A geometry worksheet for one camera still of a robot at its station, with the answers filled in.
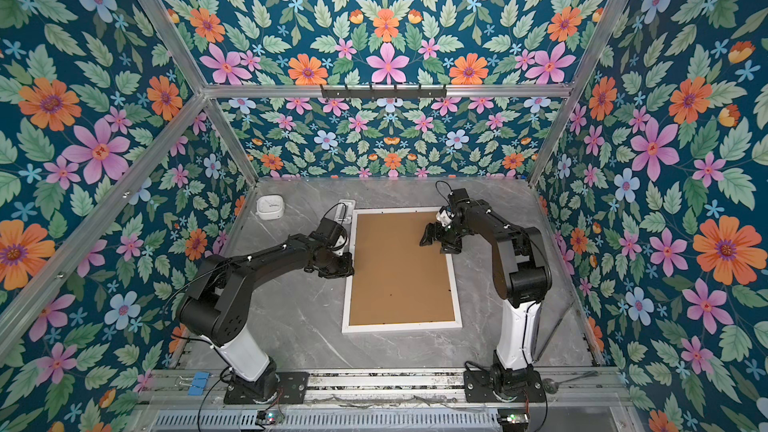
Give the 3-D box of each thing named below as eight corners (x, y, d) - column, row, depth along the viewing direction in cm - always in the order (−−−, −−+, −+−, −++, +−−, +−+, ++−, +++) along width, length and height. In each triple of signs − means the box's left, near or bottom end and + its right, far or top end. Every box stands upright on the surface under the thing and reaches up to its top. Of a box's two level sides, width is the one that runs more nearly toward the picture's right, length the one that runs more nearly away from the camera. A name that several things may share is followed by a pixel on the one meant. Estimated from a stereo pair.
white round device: (256, 219, 110) (252, 212, 107) (263, 201, 116) (259, 194, 112) (282, 219, 110) (279, 212, 107) (288, 201, 116) (285, 194, 112)
